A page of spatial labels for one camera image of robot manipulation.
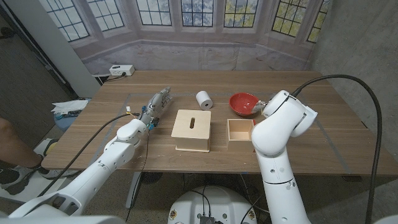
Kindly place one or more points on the blue stool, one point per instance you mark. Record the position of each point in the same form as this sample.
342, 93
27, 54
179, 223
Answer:
63, 123

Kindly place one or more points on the white power strip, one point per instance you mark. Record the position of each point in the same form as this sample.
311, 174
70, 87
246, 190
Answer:
122, 70

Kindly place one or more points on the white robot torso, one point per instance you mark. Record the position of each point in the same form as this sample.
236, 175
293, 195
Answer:
214, 202

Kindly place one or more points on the printed window backdrop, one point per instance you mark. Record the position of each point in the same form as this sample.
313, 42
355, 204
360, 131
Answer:
199, 53

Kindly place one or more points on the wooden box with slot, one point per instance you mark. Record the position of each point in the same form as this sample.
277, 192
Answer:
191, 133

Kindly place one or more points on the wooden drawer with red front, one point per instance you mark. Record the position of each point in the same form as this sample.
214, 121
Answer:
239, 133

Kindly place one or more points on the white paper roll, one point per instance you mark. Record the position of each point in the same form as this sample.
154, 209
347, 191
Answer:
204, 99

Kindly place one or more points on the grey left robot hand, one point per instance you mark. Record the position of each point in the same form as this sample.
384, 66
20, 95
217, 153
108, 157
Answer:
155, 105

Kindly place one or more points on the person's bare leg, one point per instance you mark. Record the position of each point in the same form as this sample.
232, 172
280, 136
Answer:
15, 146

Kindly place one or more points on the grey table leg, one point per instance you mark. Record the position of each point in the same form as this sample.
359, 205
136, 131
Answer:
133, 189

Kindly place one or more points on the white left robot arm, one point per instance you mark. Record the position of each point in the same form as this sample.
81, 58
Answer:
118, 152

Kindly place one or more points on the white floor mat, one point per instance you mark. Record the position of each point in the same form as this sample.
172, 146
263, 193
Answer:
34, 188

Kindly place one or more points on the red bowl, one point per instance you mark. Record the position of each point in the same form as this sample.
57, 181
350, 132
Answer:
242, 104

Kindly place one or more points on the stack of white papers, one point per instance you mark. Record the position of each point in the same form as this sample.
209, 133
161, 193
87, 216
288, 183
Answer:
70, 105

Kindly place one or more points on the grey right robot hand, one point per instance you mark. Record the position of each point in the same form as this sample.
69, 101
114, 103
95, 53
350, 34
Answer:
259, 107

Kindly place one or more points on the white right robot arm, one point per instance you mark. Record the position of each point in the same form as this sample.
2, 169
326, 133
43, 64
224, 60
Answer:
276, 130

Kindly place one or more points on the grey and black sneaker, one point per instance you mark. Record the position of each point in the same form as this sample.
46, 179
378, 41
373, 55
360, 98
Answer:
14, 180
53, 173

